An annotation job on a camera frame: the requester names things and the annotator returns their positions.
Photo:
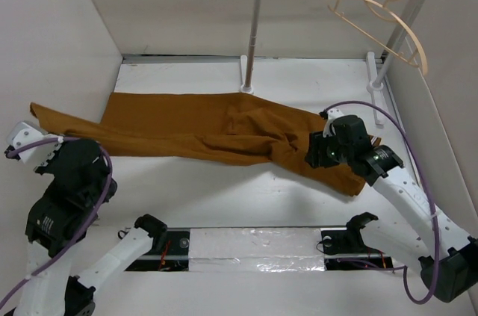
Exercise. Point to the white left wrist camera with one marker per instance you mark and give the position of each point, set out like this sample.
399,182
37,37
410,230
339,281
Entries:
23,134

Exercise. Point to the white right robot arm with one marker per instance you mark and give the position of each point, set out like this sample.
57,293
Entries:
432,245

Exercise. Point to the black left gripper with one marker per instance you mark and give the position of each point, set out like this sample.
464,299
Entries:
48,163

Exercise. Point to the beige wooden clothes hanger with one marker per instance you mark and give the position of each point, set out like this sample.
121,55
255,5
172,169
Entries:
416,59

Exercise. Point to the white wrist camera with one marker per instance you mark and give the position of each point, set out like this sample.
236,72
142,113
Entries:
23,134
331,115

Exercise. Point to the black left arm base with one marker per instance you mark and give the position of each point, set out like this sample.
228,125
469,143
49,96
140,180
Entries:
174,257

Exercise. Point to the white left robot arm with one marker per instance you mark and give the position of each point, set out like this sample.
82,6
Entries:
58,221

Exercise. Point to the brown trousers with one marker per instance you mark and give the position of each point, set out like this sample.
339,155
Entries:
231,128

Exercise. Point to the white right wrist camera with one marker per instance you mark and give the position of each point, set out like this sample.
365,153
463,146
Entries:
331,115

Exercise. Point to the silver foil tape strip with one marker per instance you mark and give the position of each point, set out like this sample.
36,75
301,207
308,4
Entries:
263,250

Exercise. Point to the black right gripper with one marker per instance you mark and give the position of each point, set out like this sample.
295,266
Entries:
317,143

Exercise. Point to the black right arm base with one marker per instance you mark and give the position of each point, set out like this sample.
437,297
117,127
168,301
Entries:
343,250

